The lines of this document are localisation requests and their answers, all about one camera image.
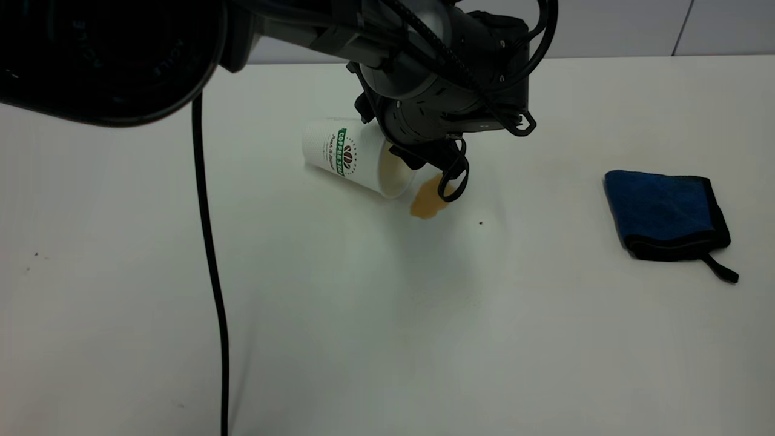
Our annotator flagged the brown coffee spill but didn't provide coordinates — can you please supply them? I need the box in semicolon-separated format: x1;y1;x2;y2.
410;174;452;220

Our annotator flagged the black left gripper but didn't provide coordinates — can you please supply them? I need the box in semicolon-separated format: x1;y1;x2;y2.
348;12;479;186

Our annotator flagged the white paper coffee cup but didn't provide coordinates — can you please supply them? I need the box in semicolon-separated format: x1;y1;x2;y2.
302;118;418;200

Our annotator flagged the long black hanging cable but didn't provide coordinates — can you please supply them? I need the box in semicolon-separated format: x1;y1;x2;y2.
191;91;231;436

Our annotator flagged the blue black-edged cleaning cloth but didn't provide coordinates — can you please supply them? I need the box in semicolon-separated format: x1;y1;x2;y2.
604;170;740;285

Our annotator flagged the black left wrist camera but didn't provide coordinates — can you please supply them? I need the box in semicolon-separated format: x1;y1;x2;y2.
466;11;532;131

